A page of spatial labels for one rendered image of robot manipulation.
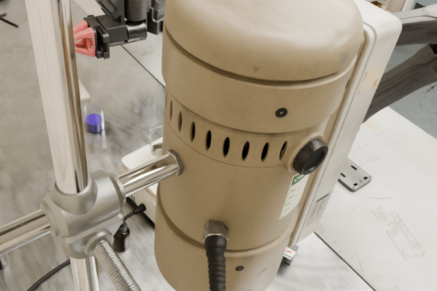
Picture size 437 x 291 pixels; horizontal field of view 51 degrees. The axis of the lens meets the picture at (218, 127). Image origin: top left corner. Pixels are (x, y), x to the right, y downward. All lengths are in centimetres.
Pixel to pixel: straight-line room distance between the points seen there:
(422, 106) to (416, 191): 203
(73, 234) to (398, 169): 96
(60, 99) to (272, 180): 12
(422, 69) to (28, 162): 80
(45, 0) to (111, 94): 101
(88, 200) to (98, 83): 98
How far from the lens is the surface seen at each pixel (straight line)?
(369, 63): 27
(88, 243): 25
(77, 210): 23
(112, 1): 106
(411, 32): 89
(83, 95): 116
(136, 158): 87
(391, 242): 98
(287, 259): 87
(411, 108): 305
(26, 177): 99
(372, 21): 27
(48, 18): 17
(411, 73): 94
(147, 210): 87
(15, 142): 107
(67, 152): 21
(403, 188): 109
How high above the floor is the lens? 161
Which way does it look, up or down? 41 degrees down
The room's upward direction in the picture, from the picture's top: 9 degrees clockwise
